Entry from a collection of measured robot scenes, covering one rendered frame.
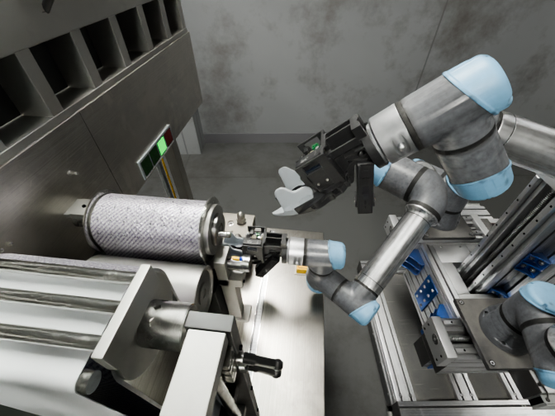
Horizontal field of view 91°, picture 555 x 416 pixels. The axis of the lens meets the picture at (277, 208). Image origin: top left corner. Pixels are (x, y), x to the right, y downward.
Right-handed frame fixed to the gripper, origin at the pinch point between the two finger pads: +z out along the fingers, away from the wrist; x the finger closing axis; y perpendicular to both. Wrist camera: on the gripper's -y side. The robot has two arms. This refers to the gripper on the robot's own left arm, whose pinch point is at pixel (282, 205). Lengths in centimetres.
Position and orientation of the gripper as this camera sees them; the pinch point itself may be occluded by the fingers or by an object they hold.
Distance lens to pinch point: 52.0
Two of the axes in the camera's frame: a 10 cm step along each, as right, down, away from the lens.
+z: -7.6, 3.9, 5.2
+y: -6.4, -5.9, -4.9
